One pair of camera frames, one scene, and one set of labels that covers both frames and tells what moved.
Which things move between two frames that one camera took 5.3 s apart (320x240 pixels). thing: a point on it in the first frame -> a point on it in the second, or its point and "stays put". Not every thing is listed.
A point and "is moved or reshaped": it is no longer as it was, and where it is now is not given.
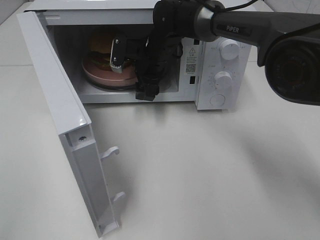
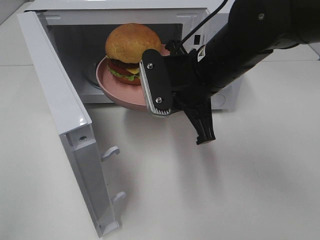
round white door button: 217,100 stays put
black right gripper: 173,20 -> 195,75
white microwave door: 78,135 stays put
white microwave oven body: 215,75 stays put
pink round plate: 106,77 -> 127,95
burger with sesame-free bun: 101,44 is moved or reshaped
